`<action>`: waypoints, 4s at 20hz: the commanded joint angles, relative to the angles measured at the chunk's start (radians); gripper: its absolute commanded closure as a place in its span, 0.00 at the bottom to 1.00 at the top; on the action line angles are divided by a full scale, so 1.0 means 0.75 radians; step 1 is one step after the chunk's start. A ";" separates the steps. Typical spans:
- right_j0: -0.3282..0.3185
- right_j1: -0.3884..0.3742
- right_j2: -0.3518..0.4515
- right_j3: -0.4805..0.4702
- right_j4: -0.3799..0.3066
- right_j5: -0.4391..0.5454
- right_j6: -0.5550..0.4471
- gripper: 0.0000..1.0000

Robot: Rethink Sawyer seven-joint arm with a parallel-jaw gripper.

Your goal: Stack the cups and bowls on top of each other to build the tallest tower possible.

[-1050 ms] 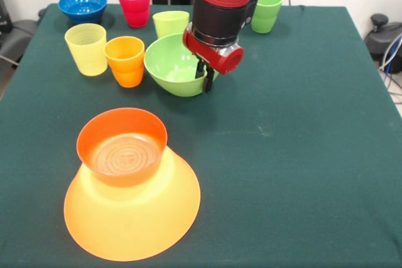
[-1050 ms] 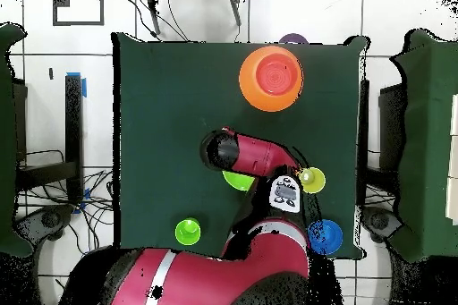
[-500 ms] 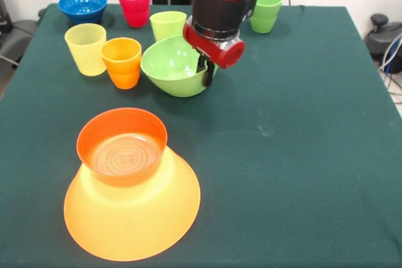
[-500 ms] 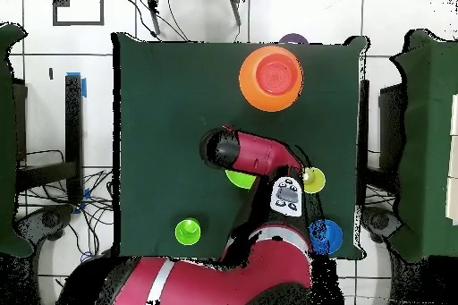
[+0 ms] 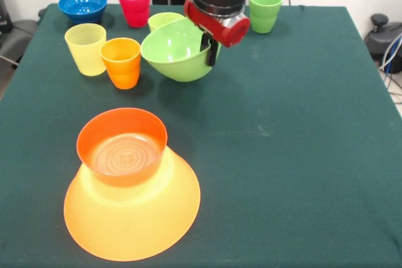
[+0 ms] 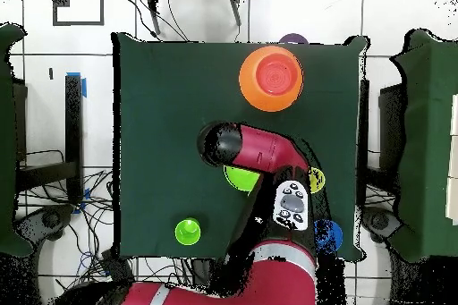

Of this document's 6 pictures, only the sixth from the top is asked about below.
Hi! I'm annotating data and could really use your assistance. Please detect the green bowl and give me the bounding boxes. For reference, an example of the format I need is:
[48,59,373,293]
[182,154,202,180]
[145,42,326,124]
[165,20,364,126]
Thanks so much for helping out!
[223,165,261,192]

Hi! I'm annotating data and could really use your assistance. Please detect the large orange bowl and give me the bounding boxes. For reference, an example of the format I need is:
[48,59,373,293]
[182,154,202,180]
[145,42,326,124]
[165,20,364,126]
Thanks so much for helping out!
[238,45,304,113]

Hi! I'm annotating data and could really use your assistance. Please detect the red-orange bowl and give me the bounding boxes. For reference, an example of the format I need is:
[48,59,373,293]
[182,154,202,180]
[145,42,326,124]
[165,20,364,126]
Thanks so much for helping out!
[255,52,304,95]

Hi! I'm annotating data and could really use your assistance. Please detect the purple bowl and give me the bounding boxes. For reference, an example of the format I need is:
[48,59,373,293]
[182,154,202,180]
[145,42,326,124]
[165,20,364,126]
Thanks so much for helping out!
[277,32,310,46]

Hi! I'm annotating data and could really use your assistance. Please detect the green cup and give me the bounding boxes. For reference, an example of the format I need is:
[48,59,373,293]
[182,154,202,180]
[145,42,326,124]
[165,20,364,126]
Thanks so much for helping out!
[174,217,202,247]

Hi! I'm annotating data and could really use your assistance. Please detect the yellow cup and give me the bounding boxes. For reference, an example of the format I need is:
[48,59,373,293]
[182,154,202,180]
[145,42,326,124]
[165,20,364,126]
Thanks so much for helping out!
[308,166,327,195]

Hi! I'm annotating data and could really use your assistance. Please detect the dark green tablecloth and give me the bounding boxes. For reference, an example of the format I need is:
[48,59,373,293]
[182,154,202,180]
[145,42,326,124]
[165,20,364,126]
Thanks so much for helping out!
[111,31,371,262]

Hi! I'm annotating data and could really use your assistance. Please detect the blue bowl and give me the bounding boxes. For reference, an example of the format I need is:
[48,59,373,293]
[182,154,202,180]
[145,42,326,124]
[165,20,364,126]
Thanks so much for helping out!
[313,219,344,255]

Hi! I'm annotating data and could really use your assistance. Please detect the blue tape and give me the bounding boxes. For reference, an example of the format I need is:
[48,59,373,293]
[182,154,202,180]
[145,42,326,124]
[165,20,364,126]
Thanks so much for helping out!
[65,71,88,98]

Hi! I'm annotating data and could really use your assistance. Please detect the black stand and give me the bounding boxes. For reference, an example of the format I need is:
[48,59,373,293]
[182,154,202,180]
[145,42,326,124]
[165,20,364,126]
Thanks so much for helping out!
[15,73,84,206]

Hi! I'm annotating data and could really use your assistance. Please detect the black power box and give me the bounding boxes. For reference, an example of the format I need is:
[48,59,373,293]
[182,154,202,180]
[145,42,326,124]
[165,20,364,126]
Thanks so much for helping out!
[100,249,134,283]

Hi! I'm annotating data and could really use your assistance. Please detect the dark grey chair base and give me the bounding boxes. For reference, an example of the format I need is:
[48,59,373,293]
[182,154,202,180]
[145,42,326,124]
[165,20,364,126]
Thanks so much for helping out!
[360,206,403,243]
[15,204,74,245]

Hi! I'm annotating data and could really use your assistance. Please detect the green cloth covered table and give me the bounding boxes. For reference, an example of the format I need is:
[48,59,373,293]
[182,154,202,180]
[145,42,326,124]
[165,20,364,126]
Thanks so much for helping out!
[387,28,458,263]
[0,22,34,258]

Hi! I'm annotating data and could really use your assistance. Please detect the white box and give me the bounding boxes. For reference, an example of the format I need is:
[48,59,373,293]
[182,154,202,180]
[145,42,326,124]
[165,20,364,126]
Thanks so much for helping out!
[445,93,458,225]

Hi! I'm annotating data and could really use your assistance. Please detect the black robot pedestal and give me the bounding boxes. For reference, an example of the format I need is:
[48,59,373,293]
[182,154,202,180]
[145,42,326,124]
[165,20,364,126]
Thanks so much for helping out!
[191,258,216,286]

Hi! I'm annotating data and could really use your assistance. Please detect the black post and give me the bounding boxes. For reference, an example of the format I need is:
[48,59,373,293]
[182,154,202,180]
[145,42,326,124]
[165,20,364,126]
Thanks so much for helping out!
[358,79,370,206]

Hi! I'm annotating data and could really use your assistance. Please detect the tangled floor cables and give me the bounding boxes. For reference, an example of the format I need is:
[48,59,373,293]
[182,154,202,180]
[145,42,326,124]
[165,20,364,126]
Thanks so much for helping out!
[17,148,194,305]

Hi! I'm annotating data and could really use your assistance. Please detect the black cable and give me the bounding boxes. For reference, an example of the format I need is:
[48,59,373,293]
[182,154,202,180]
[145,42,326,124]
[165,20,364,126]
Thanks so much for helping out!
[121,0,191,43]

